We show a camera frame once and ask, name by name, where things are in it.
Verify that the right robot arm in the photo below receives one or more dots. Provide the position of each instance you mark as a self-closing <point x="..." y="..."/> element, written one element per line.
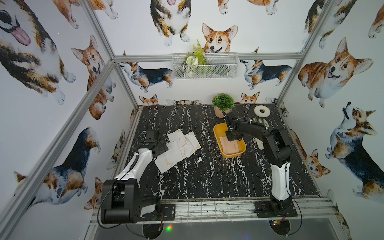
<point x="278" y="151"/>

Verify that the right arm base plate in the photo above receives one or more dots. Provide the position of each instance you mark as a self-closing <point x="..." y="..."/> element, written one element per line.
<point x="275" y="209"/>

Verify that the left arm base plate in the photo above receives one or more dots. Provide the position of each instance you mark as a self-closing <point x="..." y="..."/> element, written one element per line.
<point x="165" y="212"/>

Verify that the artificial fern with flower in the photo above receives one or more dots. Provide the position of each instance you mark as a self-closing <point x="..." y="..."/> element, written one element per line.
<point x="195" y="61"/>

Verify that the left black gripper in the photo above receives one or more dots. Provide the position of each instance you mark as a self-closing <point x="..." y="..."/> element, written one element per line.
<point x="159" y="147"/>

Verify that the yellow plastic storage box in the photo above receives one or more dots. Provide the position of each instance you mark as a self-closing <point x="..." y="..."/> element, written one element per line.
<point x="220" y="131"/>

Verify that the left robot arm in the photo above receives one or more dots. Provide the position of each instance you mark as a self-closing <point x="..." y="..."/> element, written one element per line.
<point x="121" y="200"/>

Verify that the aluminium frame rail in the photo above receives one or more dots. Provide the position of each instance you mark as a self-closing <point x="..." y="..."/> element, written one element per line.
<point x="241" y="56"/>

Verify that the white wire wall basket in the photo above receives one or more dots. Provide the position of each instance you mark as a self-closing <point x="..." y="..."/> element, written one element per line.
<point x="216" y="68"/>

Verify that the potted green plant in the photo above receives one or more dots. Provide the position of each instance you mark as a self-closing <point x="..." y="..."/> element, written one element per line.
<point x="223" y="104"/>

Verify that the white tape roll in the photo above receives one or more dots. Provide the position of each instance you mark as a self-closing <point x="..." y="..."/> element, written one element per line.
<point x="262" y="111"/>

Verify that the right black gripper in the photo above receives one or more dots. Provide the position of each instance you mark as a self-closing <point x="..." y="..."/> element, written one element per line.
<point x="230" y="138"/>

